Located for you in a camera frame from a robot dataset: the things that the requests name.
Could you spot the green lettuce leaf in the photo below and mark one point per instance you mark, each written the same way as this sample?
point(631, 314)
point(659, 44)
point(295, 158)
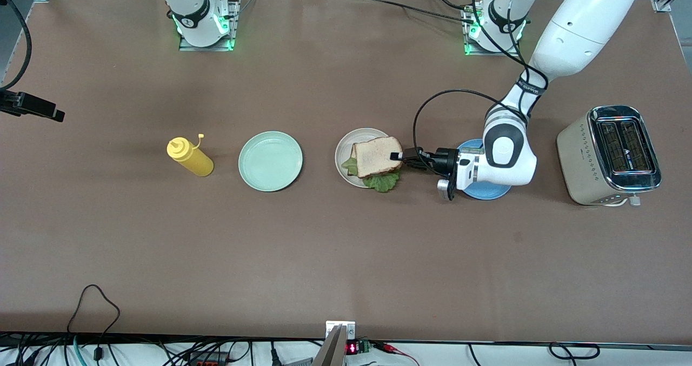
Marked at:
point(384, 182)

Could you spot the beige plate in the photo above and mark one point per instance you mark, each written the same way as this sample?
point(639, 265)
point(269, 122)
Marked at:
point(346, 150)

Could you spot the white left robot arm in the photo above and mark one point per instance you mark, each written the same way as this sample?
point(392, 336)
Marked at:
point(573, 36)

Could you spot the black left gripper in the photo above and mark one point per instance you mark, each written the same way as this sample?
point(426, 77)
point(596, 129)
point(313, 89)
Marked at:
point(446, 161)

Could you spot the beige chrome toaster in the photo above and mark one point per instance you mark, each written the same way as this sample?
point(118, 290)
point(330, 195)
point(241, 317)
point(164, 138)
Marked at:
point(581, 166)

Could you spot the yellow mustard squeeze bottle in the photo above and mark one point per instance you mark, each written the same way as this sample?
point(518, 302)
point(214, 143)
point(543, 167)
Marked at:
point(192, 159)

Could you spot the grey camera pole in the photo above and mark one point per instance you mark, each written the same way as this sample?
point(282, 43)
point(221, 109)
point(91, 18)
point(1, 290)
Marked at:
point(332, 350)

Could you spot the silver mounting bracket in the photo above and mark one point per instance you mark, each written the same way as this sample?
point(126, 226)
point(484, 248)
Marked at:
point(348, 328)

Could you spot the green plate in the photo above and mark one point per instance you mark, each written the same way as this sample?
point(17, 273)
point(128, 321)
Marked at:
point(270, 161)

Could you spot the red clip lead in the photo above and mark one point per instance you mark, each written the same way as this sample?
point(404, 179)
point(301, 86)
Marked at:
point(392, 348)

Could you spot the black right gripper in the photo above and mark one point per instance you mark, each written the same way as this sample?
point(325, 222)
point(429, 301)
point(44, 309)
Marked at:
point(6, 102)

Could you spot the brown bread slice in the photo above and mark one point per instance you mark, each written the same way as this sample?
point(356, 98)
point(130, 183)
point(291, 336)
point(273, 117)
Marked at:
point(376, 156)

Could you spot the red digit display module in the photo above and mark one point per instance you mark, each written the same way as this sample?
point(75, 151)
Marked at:
point(352, 348)

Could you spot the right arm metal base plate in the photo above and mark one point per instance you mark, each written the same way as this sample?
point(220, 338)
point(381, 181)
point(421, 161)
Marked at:
point(235, 25)

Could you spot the blue plate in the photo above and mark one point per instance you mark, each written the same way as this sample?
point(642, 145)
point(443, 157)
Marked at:
point(486, 192)

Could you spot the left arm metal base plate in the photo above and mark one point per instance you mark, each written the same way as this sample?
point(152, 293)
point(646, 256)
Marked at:
point(516, 53)

